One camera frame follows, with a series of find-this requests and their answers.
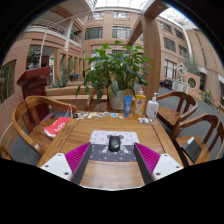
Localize white pump bottle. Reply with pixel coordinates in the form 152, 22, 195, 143
145, 92, 160, 120

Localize black box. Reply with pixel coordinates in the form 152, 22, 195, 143
181, 136, 203, 164

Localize black computer mouse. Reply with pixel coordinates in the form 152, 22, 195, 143
107, 135, 122, 153

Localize small crumpled wrapper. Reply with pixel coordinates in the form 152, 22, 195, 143
137, 116, 151, 125

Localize blue tube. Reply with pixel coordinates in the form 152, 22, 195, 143
123, 95, 134, 118

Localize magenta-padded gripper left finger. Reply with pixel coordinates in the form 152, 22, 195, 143
39, 142, 93, 185

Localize dark red wooden lectern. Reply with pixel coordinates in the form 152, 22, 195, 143
17, 66, 53, 133

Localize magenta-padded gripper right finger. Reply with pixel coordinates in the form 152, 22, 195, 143
132, 142, 184, 186

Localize grey bear-print mouse pad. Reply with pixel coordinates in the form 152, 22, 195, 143
87, 129, 141, 163

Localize green potted plant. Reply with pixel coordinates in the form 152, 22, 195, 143
75, 39, 154, 111

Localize wooden armchair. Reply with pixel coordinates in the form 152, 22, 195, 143
85, 93, 111, 113
169, 113, 224, 167
0, 143, 14, 161
11, 95, 78, 157
155, 91, 198, 133

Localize yellow dish soap bottle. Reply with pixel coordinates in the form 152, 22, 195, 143
133, 88, 147, 118

